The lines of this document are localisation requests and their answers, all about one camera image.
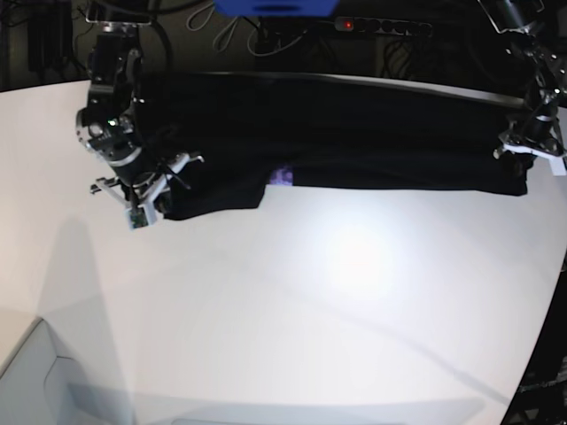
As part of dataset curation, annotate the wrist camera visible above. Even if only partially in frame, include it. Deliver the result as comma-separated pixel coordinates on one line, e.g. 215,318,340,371
548,157,567,177
126,205,158,230

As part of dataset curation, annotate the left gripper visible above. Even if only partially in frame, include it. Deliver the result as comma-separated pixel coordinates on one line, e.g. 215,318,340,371
493,112,566,180

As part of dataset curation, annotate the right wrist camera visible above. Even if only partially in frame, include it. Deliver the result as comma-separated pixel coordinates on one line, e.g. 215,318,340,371
126,205,158,230

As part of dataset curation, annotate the blue plastic box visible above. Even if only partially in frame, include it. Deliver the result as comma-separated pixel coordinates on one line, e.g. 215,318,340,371
214,0,338,17

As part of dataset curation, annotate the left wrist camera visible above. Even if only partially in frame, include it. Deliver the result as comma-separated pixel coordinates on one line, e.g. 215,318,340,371
548,157,567,177

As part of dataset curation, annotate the black power strip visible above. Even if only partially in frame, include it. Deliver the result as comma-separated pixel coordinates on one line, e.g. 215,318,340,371
334,17,433,37

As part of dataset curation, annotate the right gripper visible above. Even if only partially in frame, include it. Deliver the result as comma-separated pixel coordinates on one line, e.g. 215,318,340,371
89,148,205,217

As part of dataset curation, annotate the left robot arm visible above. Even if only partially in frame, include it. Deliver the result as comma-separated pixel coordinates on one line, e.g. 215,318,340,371
478,1,566,176

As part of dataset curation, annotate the white bin at table corner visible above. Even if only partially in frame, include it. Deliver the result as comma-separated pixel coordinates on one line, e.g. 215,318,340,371
1,320,136,424

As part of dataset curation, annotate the black printed t-shirt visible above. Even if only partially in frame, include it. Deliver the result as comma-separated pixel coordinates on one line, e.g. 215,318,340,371
136,74,527,220

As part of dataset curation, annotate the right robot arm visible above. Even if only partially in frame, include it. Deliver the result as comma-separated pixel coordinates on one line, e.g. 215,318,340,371
75,1,203,229

